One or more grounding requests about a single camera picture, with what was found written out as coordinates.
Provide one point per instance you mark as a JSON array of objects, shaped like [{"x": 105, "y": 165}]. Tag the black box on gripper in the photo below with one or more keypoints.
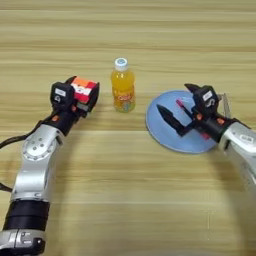
[
  {"x": 206, "y": 98},
  {"x": 61, "y": 96}
]

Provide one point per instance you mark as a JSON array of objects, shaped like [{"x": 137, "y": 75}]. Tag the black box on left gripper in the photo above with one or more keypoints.
[{"x": 61, "y": 96}]

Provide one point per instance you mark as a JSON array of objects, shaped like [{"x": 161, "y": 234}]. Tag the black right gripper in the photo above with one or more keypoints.
[{"x": 211, "y": 125}]

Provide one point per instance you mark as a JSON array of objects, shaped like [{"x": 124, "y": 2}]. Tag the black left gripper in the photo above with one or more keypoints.
[{"x": 65, "y": 121}]

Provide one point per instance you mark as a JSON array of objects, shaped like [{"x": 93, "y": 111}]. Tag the blue round plate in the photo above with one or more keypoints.
[{"x": 186, "y": 143}]

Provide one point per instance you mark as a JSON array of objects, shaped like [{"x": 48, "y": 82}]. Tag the colourful puzzle cube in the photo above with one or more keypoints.
[{"x": 83, "y": 90}]

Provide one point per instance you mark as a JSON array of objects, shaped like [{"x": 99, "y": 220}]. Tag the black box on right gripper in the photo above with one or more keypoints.
[{"x": 206, "y": 98}]

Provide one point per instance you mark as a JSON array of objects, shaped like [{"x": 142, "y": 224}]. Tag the orange juice bottle white cap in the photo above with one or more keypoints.
[{"x": 123, "y": 90}]

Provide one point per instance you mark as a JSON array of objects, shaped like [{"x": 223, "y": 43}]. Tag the red and black marker pen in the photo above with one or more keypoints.
[{"x": 181, "y": 104}]

